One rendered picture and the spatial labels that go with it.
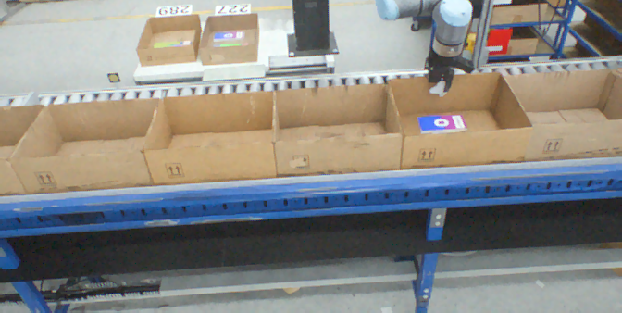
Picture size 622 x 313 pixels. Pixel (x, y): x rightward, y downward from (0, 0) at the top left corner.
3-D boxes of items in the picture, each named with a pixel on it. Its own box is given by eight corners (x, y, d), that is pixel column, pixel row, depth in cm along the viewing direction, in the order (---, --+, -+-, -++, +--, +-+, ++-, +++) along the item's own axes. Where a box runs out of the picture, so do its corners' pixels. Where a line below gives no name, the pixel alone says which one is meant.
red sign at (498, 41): (505, 53, 234) (511, 29, 227) (506, 54, 234) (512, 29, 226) (472, 56, 234) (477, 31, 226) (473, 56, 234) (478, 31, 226)
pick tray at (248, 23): (260, 29, 277) (258, 12, 271) (257, 62, 246) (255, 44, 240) (210, 32, 276) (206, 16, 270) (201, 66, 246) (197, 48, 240)
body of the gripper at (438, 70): (423, 69, 168) (429, 42, 159) (448, 68, 168) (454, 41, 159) (428, 85, 163) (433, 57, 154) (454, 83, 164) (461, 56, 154)
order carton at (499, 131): (491, 109, 179) (502, 70, 167) (521, 168, 157) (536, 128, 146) (383, 116, 178) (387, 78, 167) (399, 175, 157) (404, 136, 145)
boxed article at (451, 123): (416, 120, 175) (416, 117, 174) (461, 118, 175) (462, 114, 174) (421, 134, 170) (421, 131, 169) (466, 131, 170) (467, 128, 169)
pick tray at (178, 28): (202, 30, 280) (199, 13, 274) (196, 62, 249) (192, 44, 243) (152, 33, 278) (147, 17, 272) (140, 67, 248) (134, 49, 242)
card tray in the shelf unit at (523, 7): (466, -4, 302) (468, -19, 296) (515, -7, 303) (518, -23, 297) (489, 24, 270) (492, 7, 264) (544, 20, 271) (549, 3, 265)
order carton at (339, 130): (384, 121, 180) (387, 82, 169) (400, 175, 157) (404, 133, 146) (278, 129, 179) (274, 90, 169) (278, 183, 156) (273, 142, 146)
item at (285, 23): (324, 18, 292) (324, 13, 290) (335, 66, 246) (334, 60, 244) (155, 30, 289) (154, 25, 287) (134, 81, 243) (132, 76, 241)
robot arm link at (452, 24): (464, -9, 148) (479, 9, 141) (455, 24, 157) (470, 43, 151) (434, -4, 146) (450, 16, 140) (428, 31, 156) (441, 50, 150)
